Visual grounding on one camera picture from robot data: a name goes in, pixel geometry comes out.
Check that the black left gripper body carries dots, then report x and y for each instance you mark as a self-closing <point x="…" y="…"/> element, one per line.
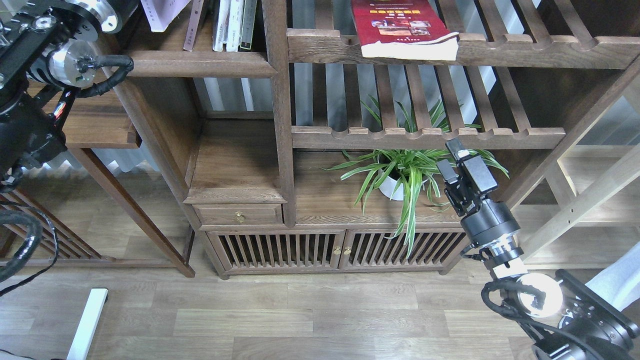
<point x="111" y="14"/>

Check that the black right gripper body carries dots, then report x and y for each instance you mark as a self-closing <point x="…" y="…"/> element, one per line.
<point x="483" y="219"/>

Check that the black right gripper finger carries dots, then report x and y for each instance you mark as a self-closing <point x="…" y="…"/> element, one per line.
<point x="457" y="149"/>
<point x="447" y="171"/>

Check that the white lavender paperback book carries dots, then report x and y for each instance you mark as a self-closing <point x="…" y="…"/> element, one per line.
<point x="160" y="13"/>

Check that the maroon book Chinese characters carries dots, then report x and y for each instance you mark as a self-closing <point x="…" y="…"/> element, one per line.
<point x="198" y="13"/>

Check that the red paperback book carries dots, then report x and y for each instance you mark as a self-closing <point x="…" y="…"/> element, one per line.
<point x="402" y="29"/>

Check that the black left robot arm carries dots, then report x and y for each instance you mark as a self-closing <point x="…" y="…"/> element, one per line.
<point x="46" y="64"/>

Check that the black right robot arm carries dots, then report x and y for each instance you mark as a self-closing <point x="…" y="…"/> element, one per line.
<point x="565" y="319"/>

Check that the green spider plant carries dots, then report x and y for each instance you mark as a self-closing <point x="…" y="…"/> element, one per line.
<point x="411" y="168"/>

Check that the white plant pot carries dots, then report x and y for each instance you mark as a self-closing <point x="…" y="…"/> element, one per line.
<point x="392" y="187"/>

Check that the white upright book left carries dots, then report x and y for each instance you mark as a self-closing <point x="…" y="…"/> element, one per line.
<point x="220" y="17"/>

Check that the white upright book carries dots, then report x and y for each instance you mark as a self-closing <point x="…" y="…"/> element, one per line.
<point x="234" y="25"/>
<point x="220" y="17"/>

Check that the white upright book middle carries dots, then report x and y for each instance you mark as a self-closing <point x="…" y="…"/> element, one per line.
<point x="234" y="25"/>

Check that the dark green upright book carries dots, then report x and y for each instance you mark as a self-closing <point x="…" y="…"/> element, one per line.
<point x="250" y="8"/>

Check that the dark wooden bookshelf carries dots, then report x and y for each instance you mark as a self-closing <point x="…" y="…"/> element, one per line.
<point x="252" y="131"/>

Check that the brass drawer knob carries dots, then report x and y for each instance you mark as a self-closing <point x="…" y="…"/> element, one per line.
<point x="240" y="217"/>

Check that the white floor stand leg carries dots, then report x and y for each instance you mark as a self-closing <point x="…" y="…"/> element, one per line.
<point x="84" y="335"/>

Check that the light wooden shelf frame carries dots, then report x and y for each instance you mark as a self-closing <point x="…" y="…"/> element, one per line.
<point x="596" y="217"/>

